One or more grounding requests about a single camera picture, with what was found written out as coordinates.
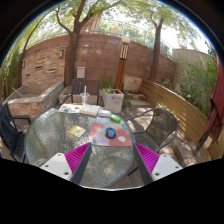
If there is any yellow card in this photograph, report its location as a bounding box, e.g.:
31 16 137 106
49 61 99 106
68 125 87 138

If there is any small pale book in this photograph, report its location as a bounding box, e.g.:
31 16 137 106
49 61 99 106
97 109 112 118

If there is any wooden garden lamp post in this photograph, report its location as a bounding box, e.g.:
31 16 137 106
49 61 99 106
114 35 132 90

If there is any green pack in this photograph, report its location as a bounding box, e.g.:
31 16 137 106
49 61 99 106
109 114 123 124

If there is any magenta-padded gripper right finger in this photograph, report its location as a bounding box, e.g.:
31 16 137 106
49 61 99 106
132 142 184 186

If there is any forked tree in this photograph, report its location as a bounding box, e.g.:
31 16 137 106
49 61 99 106
54 0 114 87

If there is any white square planter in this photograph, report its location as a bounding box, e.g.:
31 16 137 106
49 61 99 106
101 87 125 114

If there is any thick white book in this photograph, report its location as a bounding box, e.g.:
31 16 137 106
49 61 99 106
79 104 101 117

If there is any floral pink mouse pad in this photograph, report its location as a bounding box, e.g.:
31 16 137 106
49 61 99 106
88 121 133 148

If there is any slim tree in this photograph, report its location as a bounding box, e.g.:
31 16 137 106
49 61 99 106
148 16 166 83

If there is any dark wooden chair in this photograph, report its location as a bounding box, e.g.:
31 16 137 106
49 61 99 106
59 78 104 106

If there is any white printed plate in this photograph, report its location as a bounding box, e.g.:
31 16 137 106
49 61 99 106
39 108 58 122

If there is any white wall box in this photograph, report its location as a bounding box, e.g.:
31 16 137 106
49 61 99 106
76 66 87 79

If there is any stone raised bed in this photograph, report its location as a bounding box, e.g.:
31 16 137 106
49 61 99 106
5 79 66 122

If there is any folded red parasol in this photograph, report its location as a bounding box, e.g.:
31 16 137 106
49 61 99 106
196 54 224 153

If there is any clear plastic cup with straw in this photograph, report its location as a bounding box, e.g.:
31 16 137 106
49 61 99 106
79 85 91 107

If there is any brown wicker chair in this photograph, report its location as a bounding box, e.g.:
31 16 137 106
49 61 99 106
125 107 180 176

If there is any blue and black computer mouse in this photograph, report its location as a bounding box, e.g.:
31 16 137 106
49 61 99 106
105 127 117 140

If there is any black slatted chair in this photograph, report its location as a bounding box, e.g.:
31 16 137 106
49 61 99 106
0 101 32 164

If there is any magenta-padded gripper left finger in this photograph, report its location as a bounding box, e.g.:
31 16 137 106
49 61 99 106
39 142 93 185

